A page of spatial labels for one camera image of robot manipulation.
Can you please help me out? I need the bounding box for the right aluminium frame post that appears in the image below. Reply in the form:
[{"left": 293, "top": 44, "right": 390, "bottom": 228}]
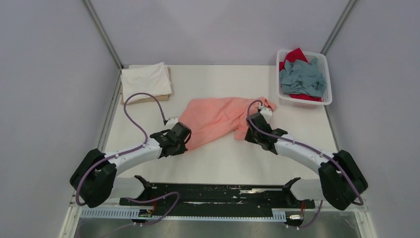
[{"left": 320, "top": 0, "right": 359, "bottom": 55}]

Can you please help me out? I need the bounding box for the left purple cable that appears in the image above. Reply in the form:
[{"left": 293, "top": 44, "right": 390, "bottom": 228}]
[{"left": 75, "top": 92, "right": 180, "bottom": 227}]

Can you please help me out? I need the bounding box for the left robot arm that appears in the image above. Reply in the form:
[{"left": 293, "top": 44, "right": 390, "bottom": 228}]
[{"left": 69, "top": 122, "right": 191, "bottom": 208}]

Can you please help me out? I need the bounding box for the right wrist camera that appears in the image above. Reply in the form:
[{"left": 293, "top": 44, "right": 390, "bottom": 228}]
[{"left": 258, "top": 106, "right": 272, "bottom": 123}]

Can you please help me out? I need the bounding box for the white slotted cable duct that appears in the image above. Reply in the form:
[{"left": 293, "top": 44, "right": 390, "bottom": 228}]
[{"left": 80, "top": 207, "right": 287, "bottom": 223}]

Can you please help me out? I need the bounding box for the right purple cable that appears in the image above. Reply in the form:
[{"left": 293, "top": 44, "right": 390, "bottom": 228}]
[{"left": 246, "top": 100, "right": 365, "bottom": 230}]

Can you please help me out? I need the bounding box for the salmon pink t shirt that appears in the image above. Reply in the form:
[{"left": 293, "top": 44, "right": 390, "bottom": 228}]
[{"left": 179, "top": 97, "right": 255, "bottom": 150}]

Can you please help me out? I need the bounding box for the red t shirt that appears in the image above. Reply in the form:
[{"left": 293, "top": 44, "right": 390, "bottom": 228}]
[{"left": 279, "top": 48, "right": 322, "bottom": 102}]

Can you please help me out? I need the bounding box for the left aluminium frame post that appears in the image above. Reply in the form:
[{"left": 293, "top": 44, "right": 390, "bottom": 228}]
[{"left": 81, "top": 0, "right": 124, "bottom": 71}]

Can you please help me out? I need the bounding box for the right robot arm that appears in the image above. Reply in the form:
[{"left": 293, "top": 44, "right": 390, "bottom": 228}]
[{"left": 245, "top": 113, "right": 368, "bottom": 211}]

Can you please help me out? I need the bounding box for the purple cable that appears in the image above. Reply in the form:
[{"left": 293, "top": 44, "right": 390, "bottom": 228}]
[
  {"left": 75, "top": 92, "right": 180, "bottom": 227},
  {"left": 246, "top": 100, "right": 365, "bottom": 230}
]

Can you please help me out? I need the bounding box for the white plastic basket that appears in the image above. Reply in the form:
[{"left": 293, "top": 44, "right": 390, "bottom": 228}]
[{"left": 276, "top": 50, "right": 332, "bottom": 109}]

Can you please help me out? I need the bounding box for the aluminium frame post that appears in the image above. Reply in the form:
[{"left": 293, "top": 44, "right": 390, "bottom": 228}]
[
  {"left": 81, "top": 0, "right": 124, "bottom": 71},
  {"left": 320, "top": 0, "right": 359, "bottom": 55}
]

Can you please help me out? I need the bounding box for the folded white t shirt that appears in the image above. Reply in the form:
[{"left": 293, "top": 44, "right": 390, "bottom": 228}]
[{"left": 120, "top": 62, "right": 173, "bottom": 105}]

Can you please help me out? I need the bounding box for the grey blue t shirt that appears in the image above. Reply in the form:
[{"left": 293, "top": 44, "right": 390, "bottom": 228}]
[{"left": 279, "top": 58, "right": 327, "bottom": 98}]

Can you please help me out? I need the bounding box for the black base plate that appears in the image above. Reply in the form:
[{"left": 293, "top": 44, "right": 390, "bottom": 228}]
[{"left": 139, "top": 179, "right": 315, "bottom": 218}]

